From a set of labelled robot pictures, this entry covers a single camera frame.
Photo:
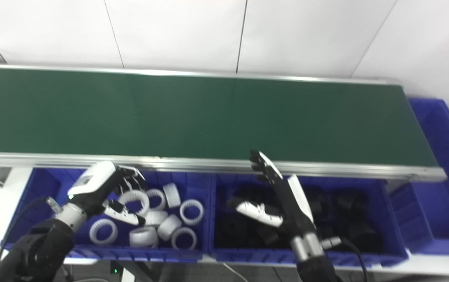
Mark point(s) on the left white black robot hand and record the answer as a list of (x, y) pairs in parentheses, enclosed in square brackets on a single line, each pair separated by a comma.
[(95, 180)]

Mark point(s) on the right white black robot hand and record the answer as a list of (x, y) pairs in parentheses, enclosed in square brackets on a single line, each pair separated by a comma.
[(296, 203)]

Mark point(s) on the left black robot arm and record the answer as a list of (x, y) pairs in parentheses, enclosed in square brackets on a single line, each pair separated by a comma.
[(40, 250)]

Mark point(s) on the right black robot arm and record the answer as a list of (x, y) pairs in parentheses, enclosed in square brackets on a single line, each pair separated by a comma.
[(314, 262)]

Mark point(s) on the blue bin with white rings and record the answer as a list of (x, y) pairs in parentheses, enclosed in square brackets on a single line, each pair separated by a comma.
[(44, 188)]

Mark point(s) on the blue bin with black parts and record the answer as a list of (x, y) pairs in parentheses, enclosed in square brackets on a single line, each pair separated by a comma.
[(388, 235)]

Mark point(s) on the green conveyor belt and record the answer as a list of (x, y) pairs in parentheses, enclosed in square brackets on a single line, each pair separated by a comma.
[(208, 117)]

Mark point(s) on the empty blue bin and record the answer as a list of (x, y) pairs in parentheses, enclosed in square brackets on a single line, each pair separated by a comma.
[(439, 219)]

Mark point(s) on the black device with green light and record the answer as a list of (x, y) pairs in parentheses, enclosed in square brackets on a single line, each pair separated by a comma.
[(124, 274)]

